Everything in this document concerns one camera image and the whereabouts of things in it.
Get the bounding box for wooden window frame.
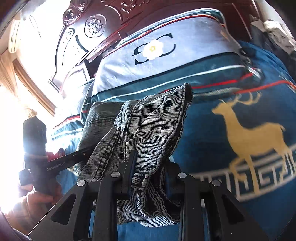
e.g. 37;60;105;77
1;50;56;116

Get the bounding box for person's left hand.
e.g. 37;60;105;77
4;181;62;235

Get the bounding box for blue deer pattern blanket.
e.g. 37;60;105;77
52;40;296;241

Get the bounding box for light blue teal pillow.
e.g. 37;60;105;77
52;8;262;140

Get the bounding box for pile of dark clothes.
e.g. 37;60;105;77
250;16;295;71

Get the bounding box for grey denim pants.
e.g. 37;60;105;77
78;84;193;228

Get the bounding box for dark carved wooden headboard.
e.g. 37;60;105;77
50;0;260;91

